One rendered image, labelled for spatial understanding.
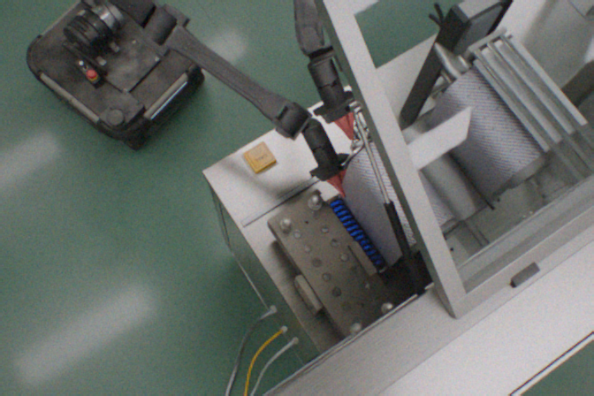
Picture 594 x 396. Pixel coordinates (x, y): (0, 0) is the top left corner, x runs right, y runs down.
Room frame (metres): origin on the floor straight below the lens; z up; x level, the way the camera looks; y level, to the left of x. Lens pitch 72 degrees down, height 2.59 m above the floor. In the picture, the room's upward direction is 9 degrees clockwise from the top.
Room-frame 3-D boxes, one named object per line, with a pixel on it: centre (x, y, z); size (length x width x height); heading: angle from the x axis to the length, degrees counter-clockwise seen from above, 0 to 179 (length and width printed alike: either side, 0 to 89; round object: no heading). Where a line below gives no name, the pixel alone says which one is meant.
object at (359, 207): (0.44, -0.19, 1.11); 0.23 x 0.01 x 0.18; 42
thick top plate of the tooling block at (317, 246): (0.33, -0.13, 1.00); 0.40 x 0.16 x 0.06; 42
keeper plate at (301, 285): (0.26, -0.07, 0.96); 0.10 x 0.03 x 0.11; 42
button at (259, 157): (0.64, 0.12, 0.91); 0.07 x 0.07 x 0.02; 42
